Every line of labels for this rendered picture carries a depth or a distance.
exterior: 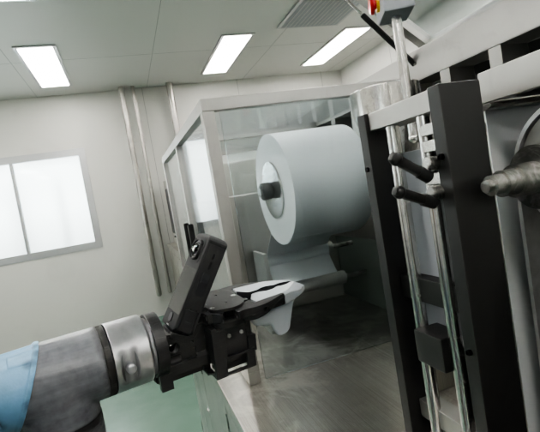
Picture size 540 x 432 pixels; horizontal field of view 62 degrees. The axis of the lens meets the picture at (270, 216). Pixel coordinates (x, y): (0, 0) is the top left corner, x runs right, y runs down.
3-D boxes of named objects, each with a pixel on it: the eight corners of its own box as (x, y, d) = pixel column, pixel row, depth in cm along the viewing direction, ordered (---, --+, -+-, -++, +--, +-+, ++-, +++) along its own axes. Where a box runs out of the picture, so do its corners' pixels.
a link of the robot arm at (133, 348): (96, 315, 51) (112, 339, 44) (136, 304, 53) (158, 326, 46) (106, 376, 52) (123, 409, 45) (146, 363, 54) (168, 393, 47)
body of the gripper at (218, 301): (234, 342, 60) (145, 373, 54) (226, 281, 59) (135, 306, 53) (262, 363, 54) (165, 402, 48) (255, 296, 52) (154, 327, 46)
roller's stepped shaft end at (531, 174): (475, 203, 44) (471, 171, 44) (522, 194, 46) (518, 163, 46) (501, 203, 41) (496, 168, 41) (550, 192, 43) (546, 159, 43)
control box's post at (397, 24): (406, 139, 76) (389, 19, 74) (415, 138, 76) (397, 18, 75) (412, 137, 74) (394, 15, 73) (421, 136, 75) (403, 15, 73)
